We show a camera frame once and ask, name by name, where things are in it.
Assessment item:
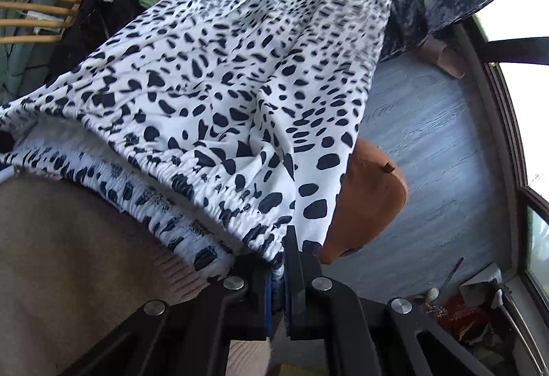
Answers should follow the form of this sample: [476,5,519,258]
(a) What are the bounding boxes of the grey cable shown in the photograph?
[500,290,542,365]

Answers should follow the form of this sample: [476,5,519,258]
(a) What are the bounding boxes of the dark window frame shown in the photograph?
[455,20,549,317]

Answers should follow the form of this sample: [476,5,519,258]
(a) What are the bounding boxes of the black clothes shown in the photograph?
[45,0,142,85]

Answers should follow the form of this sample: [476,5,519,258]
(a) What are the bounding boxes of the white black-spotted pants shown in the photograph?
[0,0,412,312]

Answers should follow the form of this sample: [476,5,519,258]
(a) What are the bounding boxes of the grey paper box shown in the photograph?
[459,265,502,300]

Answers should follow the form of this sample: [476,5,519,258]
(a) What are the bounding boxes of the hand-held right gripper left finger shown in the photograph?
[58,258,277,376]

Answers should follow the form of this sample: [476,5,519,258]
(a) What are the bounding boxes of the person's beige knit sweater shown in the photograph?
[0,172,275,376]

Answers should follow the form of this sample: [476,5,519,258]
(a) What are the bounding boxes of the red packet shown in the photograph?
[442,299,490,342]

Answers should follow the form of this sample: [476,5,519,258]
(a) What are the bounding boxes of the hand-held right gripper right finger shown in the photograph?
[283,225,494,376]

